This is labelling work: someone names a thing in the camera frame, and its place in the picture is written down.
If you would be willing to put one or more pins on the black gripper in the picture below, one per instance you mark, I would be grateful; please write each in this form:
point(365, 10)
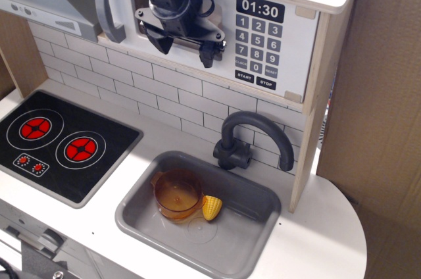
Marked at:
point(162, 27)

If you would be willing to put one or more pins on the white toy microwave door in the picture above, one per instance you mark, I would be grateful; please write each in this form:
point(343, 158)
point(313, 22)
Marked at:
point(264, 44)

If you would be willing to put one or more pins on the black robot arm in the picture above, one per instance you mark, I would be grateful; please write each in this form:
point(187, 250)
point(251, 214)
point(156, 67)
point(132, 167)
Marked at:
point(204, 8)

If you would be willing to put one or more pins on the white wooden microwave cabinet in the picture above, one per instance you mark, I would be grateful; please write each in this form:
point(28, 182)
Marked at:
point(197, 102)

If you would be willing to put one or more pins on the dark grey toy faucet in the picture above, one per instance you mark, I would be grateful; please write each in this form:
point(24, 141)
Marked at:
point(231, 152)

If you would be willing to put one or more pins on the orange transparent toy pot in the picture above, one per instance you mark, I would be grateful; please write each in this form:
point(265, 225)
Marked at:
point(178, 193)

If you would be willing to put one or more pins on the yellow toy corn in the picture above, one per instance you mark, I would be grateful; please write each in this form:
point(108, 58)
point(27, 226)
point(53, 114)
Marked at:
point(211, 207)

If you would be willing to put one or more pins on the black toy stovetop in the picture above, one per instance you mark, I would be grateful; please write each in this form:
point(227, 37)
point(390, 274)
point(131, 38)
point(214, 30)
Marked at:
point(62, 149)

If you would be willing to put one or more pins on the grey toy sink basin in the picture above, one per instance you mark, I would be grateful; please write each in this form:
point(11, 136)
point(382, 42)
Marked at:
point(230, 245)

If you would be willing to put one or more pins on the brown cardboard box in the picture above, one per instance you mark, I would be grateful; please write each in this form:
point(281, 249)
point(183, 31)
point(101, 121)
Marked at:
point(371, 147)

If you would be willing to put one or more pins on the grey oven knob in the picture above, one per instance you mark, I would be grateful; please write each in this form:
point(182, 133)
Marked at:
point(51, 240)

